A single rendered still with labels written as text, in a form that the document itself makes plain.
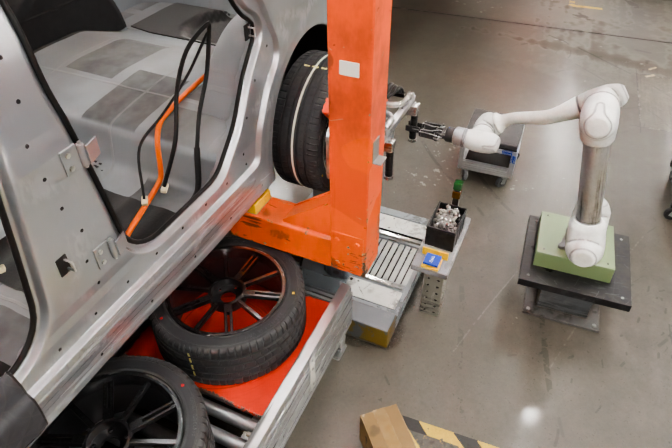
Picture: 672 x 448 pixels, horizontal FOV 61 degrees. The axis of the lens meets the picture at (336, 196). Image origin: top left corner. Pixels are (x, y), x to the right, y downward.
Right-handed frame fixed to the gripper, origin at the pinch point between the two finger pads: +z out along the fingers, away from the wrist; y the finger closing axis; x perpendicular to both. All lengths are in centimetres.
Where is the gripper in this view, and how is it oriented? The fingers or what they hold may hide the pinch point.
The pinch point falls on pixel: (413, 126)
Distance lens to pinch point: 282.7
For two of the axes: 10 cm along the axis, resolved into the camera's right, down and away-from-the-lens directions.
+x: -0.1, -7.8, -6.2
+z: -9.1, -2.5, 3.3
